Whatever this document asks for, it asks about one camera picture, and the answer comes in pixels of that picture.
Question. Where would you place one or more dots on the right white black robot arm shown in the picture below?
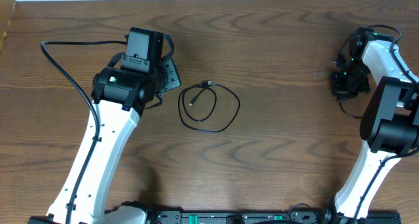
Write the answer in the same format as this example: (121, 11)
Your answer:
(389, 125)

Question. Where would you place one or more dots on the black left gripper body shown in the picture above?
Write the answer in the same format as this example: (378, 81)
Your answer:
(173, 75)

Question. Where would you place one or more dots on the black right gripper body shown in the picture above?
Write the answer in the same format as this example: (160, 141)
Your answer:
(354, 79)

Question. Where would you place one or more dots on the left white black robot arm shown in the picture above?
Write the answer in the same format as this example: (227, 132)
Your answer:
(121, 92)

